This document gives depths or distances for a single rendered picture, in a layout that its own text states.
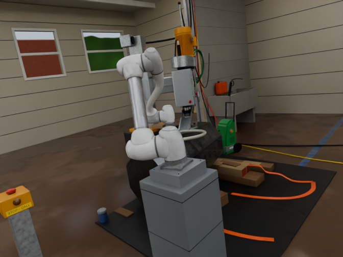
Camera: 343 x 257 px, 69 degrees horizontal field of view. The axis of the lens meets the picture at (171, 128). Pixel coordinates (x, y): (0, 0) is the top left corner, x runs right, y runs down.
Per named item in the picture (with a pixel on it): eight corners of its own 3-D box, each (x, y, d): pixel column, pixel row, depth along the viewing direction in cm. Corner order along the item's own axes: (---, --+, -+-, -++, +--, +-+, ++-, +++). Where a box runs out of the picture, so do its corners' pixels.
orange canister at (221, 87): (213, 96, 592) (212, 82, 585) (224, 93, 627) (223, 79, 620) (221, 95, 577) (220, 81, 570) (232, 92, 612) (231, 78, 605)
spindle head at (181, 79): (180, 104, 330) (175, 70, 320) (196, 103, 326) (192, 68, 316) (176, 109, 296) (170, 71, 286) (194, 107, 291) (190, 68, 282)
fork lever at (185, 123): (181, 107, 328) (180, 103, 326) (196, 105, 325) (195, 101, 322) (175, 133, 269) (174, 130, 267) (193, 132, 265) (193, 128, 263)
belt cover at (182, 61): (180, 71, 375) (178, 59, 372) (197, 68, 371) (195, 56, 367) (169, 72, 284) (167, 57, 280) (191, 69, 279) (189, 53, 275)
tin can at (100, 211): (98, 220, 281) (95, 210, 278) (106, 216, 286) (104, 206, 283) (101, 224, 272) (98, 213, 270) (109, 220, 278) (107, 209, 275)
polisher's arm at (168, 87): (132, 99, 345) (129, 81, 340) (135, 97, 379) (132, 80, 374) (186, 92, 346) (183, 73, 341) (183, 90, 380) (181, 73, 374)
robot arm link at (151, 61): (163, 64, 191) (146, 67, 192) (158, 42, 178) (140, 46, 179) (164, 74, 182) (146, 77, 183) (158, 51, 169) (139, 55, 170)
